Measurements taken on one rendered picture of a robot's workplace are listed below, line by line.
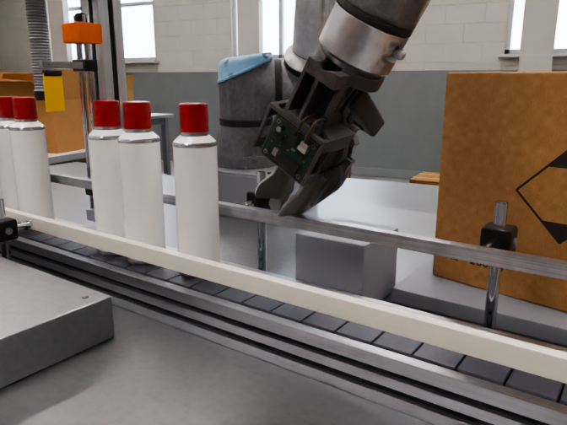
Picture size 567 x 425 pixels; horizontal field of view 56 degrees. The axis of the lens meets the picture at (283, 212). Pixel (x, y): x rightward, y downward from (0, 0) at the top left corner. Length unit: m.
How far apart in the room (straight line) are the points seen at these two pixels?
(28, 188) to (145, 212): 0.28
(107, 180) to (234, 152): 0.45
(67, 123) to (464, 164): 2.21
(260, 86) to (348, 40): 0.64
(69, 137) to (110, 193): 1.99
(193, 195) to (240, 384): 0.22
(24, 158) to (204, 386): 0.51
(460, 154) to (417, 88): 5.46
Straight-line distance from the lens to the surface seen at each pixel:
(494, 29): 6.08
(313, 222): 0.59
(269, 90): 1.12
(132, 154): 0.68
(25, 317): 0.60
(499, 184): 0.70
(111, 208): 0.74
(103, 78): 0.96
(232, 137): 1.14
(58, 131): 2.67
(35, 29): 1.05
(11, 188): 0.97
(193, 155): 0.62
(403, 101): 6.21
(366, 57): 0.50
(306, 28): 1.06
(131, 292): 0.69
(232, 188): 1.11
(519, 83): 0.68
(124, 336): 0.64
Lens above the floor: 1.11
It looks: 14 degrees down
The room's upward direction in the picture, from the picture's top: straight up
